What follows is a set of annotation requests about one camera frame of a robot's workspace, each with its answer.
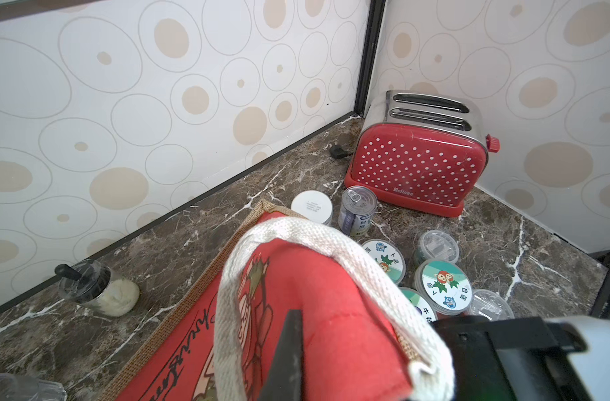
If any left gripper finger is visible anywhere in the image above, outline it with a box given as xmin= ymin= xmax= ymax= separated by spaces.
xmin=259 ymin=310 xmax=303 ymax=401

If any burlap canvas bag red lining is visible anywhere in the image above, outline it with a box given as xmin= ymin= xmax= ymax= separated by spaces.
xmin=100 ymin=200 xmax=456 ymax=400

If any purple flower label jar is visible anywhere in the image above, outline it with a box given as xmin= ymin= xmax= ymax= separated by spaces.
xmin=399 ymin=287 xmax=437 ymax=322

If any orange label seed jar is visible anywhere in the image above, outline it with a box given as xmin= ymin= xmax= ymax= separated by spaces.
xmin=362 ymin=239 xmax=406 ymax=285

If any large white lid canister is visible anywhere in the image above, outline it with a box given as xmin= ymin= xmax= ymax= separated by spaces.
xmin=290 ymin=190 xmax=333 ymax=226

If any red green label jar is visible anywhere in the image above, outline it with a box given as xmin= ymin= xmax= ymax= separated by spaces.
xmin=414 ymin=259 xmax=474 ymax=317

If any teal label seed jar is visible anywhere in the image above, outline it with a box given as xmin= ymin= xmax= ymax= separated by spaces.
xmin=413 ymin=230 xmax=460 ymax=266

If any clear small seed jar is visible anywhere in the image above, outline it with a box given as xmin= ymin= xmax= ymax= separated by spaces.
xmin=465 ymin=289 xmax=515 ymax=321

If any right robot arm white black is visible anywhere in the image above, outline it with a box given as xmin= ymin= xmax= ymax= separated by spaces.
xmin=433 ymin=316 xmax=610 ymax=400

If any glass shaker jar black lid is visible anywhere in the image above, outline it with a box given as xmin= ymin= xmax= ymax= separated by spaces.
xmin=54 ymin=259 xmax=140 ymax=317

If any red silver toaster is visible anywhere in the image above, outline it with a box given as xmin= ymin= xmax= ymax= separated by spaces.
xmin=345 ymin=90 xmax=500 ymax=218

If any clear plastic cup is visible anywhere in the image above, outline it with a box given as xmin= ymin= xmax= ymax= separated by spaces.
xmin=0 ymin=373 xmax=68 ymax=401

